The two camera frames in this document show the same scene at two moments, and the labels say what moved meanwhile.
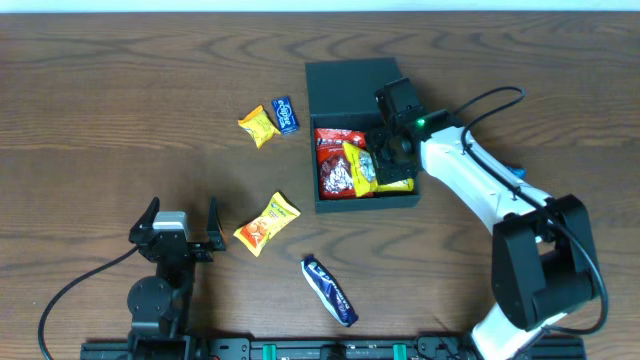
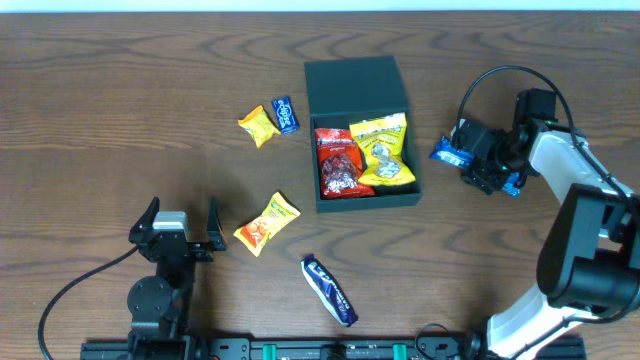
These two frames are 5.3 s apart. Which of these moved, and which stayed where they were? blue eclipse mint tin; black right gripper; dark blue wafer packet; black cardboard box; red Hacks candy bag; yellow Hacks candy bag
Moved: yellow Hacks candy bag; black right gripper
Stayed: dark blue wafer packet; red Hacks candy bag; black cardboard box; blue eclipse mint tin
